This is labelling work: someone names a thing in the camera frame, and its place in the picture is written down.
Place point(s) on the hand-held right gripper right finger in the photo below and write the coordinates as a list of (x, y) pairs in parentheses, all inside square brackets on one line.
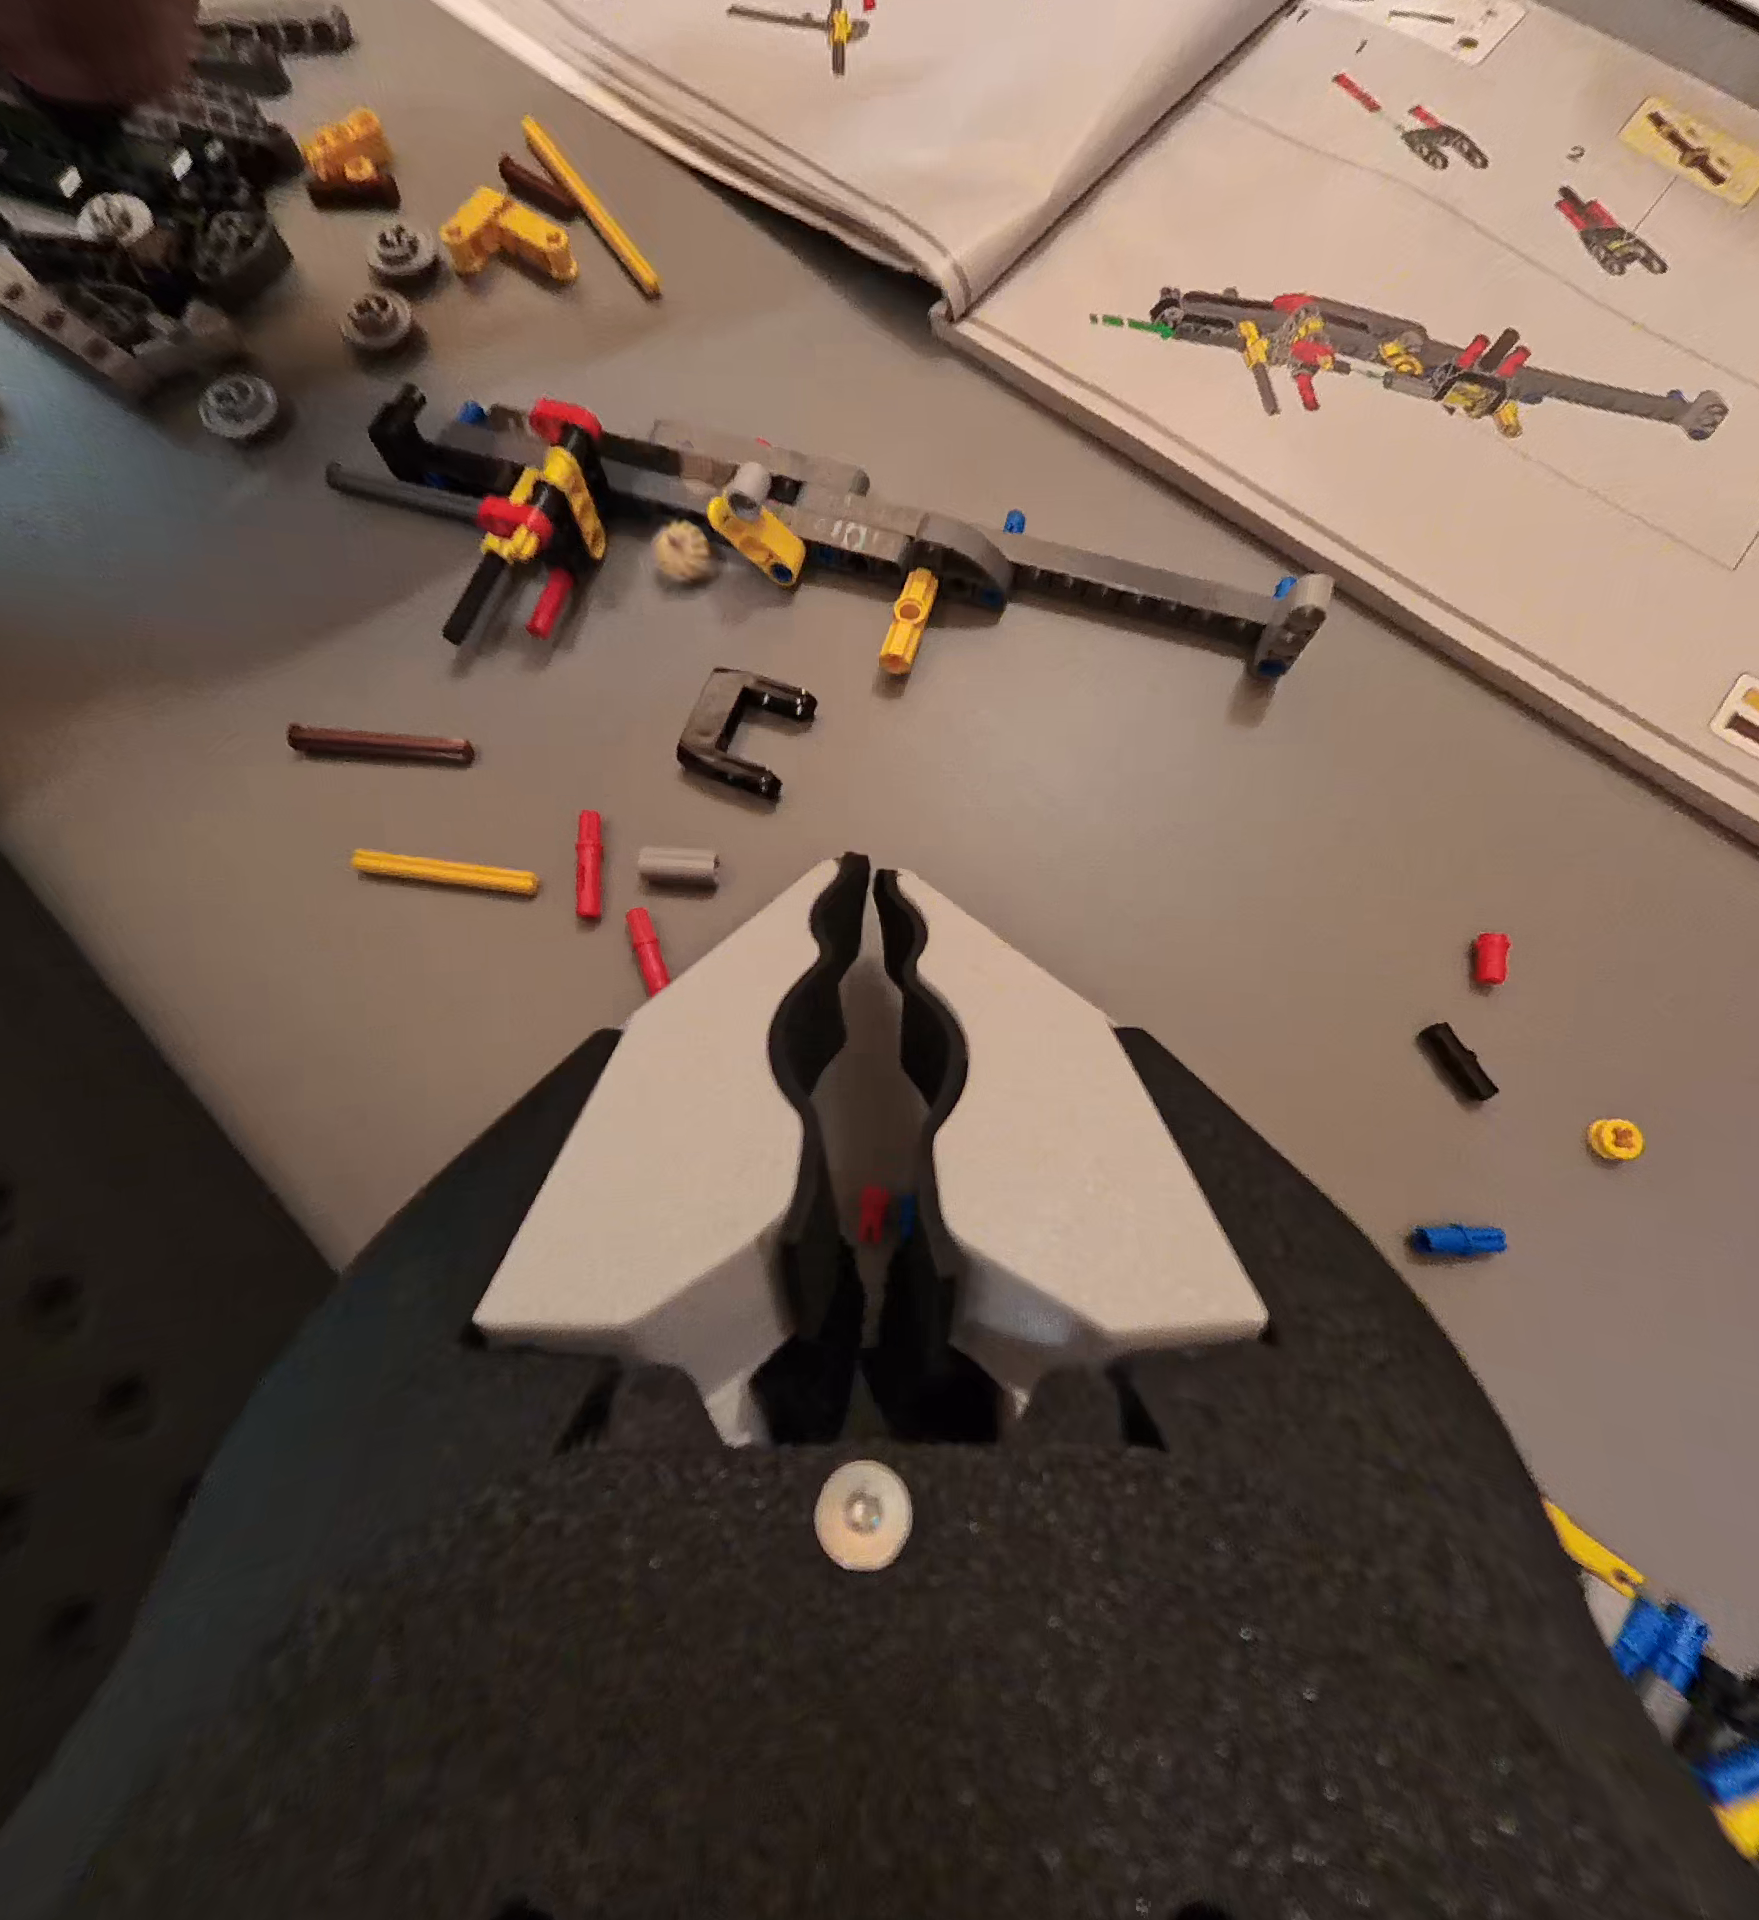
[(1103, 1199)]

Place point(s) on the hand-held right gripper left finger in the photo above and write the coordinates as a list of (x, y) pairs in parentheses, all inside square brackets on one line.
[(638, 1199)]

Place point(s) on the light grey lego sleeve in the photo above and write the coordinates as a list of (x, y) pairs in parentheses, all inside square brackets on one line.
[(680, 868)]

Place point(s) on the black lego fork piece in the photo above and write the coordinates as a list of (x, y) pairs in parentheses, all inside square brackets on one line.
[(699, 734)]

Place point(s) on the long grey lego beam assembly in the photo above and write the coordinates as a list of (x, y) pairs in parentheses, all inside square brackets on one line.
[(1120, 602)]

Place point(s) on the tan lego gear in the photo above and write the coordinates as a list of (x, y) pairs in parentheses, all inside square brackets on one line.
[(685, 554)]

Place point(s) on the long yellow lego axle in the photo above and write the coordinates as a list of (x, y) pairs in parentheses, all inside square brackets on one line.
[(593, 210)]

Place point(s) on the person's left forearm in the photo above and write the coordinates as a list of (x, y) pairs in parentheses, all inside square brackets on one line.
[(53, 47)]

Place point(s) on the small red lego pin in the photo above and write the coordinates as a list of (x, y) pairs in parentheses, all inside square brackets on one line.
[(872, 1213), (1490, 960)]

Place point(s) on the black lego pin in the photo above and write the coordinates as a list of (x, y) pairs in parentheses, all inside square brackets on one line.
[(1456, 1061)]

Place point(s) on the yellow lego bush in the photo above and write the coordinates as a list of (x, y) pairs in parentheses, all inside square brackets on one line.
[(1617, 1138)]

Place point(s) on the lego instruction booklet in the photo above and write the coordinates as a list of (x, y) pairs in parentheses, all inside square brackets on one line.
[(1417, 496)]

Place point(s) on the yellow lego angle connector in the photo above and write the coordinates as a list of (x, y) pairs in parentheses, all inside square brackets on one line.
[(495, 225)]

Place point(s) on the short brown lego axle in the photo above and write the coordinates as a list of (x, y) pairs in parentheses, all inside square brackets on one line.
[(537, 187)]

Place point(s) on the dark brown lego piece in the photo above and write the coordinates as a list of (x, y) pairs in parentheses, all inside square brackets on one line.
[(354, 192)]

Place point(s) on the yellow lego brick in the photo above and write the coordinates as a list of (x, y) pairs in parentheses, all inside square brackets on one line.
[(347, 145)]

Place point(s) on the black perforated board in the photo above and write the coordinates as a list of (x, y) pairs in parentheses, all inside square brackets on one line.
[(68, 1351)]

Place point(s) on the pile of grey black beams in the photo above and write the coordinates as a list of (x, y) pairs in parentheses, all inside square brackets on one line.
[(145, 194)]

